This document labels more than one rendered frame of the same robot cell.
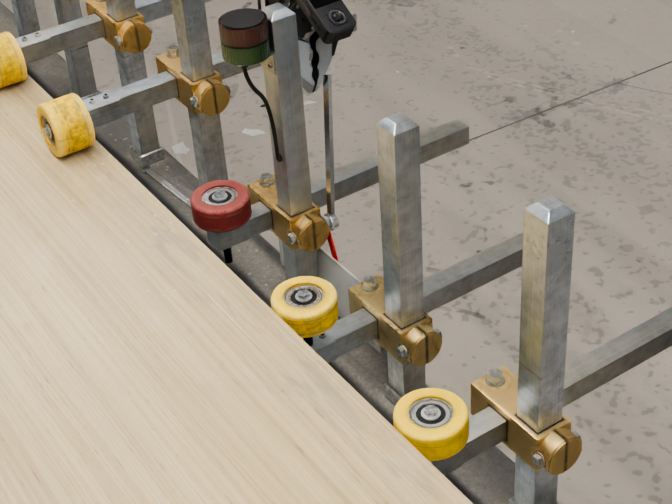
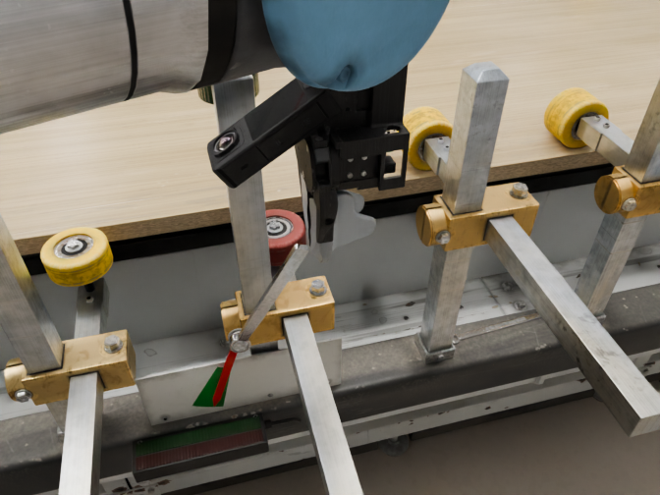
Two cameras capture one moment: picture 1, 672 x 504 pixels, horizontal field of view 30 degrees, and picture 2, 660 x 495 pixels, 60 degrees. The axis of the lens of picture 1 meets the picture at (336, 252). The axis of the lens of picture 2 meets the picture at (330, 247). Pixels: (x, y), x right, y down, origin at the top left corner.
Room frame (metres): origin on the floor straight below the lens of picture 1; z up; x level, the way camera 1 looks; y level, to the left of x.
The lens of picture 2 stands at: (1.63, -0.38, 1.37)
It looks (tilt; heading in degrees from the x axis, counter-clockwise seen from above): 41 degrees down; 107
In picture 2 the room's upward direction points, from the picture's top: straight up
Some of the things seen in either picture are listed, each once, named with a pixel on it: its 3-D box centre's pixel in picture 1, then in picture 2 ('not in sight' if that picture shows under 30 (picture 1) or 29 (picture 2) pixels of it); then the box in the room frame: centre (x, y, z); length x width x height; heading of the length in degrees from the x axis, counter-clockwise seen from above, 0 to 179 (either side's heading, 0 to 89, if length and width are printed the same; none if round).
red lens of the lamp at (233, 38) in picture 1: (243, 27); not in sight; (1.39, 0.09, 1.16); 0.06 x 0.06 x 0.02
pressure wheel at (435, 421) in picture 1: (431, 447); not in sight; (0.96, -0.09, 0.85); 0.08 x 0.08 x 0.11
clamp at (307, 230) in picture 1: (286, 214); (277, 310); (1.43, 0.06, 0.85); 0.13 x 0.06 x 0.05; 31
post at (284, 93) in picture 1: (291, 170); (253, 266); (1.41, 0.05, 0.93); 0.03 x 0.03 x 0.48; 31
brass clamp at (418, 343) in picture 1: (394, 322); (73, 368); (1.22, -0.07, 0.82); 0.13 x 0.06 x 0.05; 31
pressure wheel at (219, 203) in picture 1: (224, 227); (277, 256); (1.40, 0.15, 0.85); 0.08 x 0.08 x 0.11
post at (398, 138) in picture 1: (403, 287); (32, 333); (1.20, -0.08, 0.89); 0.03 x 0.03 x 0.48; 31
